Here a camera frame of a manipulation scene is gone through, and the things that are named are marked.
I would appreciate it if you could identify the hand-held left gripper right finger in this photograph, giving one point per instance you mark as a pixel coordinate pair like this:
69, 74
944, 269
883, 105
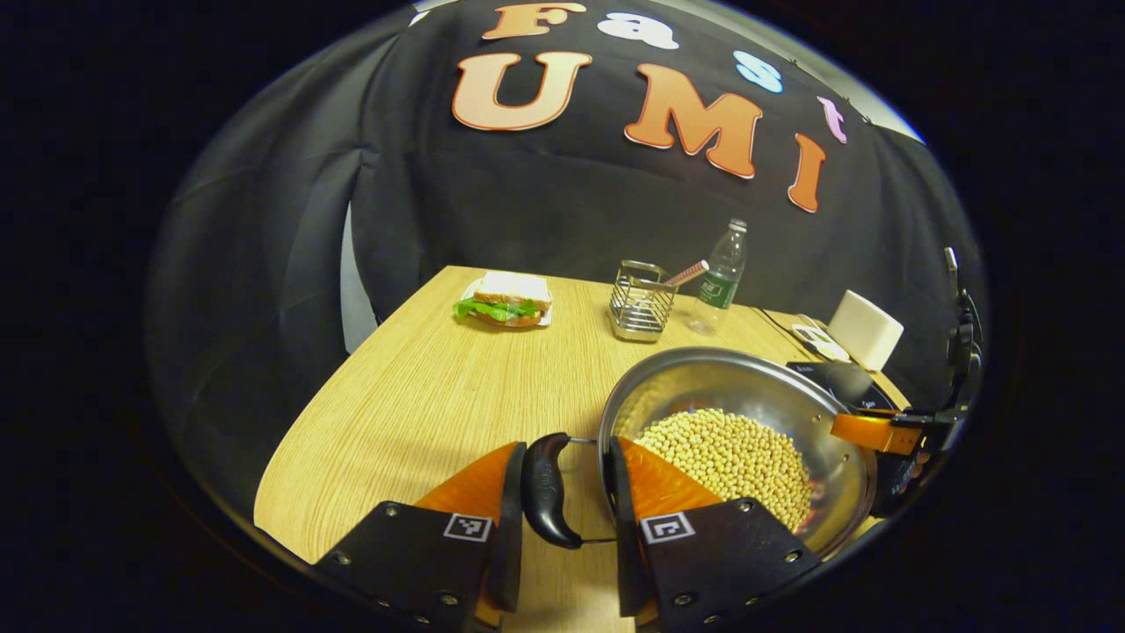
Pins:
622, 545

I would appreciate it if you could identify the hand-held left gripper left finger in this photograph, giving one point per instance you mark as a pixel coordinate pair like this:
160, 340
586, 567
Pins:
508, 545

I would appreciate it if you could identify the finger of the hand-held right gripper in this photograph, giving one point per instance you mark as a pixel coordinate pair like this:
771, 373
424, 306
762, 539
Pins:
874, 431

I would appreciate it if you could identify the black induction cooktop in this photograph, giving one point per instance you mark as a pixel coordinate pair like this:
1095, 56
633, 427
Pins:
844, 382

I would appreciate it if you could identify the steel pot with soybeans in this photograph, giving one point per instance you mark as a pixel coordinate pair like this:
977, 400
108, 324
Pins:
703, 387

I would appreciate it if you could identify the white toaster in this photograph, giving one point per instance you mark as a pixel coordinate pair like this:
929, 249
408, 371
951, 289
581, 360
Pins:
866, 330

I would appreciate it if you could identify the white divided bean dish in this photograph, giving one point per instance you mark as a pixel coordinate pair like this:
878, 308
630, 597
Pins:
817, 341

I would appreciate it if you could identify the clear plastic water bottle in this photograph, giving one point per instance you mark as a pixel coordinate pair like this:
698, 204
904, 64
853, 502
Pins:
721, 281

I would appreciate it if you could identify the striped pink straw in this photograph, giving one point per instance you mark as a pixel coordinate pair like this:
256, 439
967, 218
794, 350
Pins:
687, 273

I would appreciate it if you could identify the lettuce sandwich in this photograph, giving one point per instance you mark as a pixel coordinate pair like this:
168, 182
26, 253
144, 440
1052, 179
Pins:
510, 294

